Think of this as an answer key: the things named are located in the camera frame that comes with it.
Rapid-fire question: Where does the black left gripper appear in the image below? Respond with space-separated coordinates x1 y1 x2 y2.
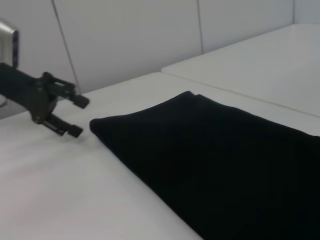
0 62 90 138

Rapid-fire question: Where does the black shirt with FREE print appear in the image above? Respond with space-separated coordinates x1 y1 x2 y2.
89 90 320 240

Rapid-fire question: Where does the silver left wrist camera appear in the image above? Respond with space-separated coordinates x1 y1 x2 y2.
0 19 20 69

